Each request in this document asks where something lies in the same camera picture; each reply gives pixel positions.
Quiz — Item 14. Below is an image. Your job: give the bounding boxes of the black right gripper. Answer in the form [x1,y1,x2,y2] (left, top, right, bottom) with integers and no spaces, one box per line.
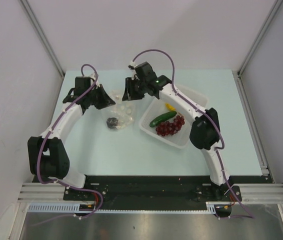
[122,77,147,101]

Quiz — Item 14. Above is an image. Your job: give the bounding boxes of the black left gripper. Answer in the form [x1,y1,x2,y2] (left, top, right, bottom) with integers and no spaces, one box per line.
[86,84,115,110]

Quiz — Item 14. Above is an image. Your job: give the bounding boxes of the clear zip top bag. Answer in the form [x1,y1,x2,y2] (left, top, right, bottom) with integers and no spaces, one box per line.
[101,90,137,130]

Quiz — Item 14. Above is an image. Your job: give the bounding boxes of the dark round fake fruit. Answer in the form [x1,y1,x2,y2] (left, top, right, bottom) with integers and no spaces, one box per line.
[106,117,119,129]

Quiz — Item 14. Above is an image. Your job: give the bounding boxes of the yellow fake fruit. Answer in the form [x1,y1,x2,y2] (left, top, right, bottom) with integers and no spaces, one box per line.
[165,103,176,112]

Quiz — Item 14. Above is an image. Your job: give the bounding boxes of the green fake vegetable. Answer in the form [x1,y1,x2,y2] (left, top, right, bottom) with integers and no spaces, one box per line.
[149,111,177,128]

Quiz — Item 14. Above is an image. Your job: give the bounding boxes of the dark purple fake grapes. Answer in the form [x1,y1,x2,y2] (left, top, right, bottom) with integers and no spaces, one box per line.
[155,115,185,137]

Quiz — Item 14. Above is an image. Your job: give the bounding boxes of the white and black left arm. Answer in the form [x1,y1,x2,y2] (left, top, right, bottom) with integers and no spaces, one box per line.
[27,74,115,200]

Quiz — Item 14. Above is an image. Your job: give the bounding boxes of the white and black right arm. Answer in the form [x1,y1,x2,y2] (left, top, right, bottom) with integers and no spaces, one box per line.
[122,61,231,201]

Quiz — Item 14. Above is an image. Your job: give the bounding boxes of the white perforated plastic basket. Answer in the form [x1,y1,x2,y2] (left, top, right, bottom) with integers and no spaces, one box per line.
[139,89,196,149]

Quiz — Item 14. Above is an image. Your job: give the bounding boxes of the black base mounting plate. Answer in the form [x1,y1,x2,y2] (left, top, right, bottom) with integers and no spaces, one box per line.
[57,175,273,202]

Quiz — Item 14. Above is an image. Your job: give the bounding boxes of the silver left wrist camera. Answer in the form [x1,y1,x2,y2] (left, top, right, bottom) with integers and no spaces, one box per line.
[88,73,99,81]

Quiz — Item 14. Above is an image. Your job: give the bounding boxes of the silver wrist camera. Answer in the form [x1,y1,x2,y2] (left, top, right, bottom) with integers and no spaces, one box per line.
[88,73,99,81]
[128,60,137,71]

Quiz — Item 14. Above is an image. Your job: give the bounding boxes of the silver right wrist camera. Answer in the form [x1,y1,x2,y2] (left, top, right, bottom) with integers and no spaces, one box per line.
[128,60,137,71]

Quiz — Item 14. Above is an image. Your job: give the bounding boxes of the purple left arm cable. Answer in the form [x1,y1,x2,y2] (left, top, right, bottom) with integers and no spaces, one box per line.
[35,64,104,222]

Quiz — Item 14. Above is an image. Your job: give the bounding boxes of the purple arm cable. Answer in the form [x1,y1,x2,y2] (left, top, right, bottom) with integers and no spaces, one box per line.
[35,64,104,222]
[132,48,255,219]

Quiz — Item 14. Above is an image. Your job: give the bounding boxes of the aluminium left corner post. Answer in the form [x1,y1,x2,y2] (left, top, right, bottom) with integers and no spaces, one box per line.
[18,0,66,78]

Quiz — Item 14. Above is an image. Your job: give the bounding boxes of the aluminium corner post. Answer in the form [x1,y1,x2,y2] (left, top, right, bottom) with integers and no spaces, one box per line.
[236,0,283,77]
[18,0,66,78]

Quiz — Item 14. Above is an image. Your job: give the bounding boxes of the white slotted cable duct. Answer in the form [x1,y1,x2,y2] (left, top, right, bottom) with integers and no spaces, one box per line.
[27,202,216,214]

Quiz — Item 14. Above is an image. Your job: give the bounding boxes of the aluminium front frame rail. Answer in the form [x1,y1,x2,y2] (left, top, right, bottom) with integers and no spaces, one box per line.
[17,183,283,205]

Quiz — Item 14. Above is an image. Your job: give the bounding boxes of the aluminium right corner post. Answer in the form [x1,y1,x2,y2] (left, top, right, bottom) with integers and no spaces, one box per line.
[236,0,283,77]

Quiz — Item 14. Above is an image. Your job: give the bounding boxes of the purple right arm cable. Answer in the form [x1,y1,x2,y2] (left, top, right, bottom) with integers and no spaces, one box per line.
[132,48,255,219]

